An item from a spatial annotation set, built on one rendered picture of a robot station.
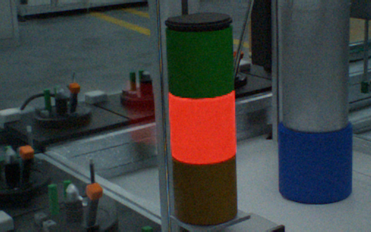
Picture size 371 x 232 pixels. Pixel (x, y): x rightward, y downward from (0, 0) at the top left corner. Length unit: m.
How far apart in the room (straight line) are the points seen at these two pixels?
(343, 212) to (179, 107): 1.08
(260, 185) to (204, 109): 1.20
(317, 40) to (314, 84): 0.09
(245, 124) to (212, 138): 1.47
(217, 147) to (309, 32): 1.00
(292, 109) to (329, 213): 0.22
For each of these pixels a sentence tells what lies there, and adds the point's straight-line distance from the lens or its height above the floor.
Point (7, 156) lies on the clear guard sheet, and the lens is 0.57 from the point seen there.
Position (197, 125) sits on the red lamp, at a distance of 0.58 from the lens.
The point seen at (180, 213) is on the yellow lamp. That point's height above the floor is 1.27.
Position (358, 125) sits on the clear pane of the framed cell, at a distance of 1.99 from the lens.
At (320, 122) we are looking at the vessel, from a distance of 1.62.
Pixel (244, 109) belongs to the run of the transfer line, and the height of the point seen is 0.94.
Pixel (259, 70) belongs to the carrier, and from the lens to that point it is 2.33.
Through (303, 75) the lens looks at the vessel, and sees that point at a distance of 1.60.
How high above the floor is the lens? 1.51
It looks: 17 degrees down
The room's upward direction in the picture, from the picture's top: 3 degrees counter-clockwise
